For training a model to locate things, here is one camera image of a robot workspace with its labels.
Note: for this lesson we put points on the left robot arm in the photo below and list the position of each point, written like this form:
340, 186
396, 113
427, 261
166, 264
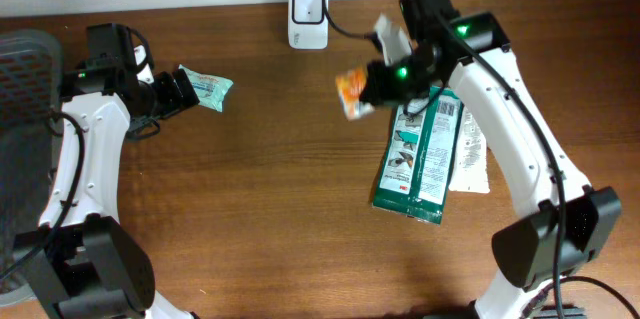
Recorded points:
80, 262

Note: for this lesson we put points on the green 3M glove package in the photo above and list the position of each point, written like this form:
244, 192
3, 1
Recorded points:
418, 162

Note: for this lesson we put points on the light green wipes packet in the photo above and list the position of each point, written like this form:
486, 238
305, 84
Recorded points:
210, 89

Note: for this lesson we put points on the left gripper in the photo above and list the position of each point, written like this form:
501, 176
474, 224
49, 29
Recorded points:
181, 98

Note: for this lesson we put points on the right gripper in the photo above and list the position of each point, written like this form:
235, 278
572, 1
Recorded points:
376, 90

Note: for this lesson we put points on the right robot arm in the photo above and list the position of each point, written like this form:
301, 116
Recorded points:
563, 222

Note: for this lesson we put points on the white tube gold cap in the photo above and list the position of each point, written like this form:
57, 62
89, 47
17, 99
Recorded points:
470, 164

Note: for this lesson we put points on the grey plastic basket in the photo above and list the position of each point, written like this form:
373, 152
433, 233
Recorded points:
31, 71

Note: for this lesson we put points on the orange tissue pack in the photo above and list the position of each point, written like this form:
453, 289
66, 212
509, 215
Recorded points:
350, 85

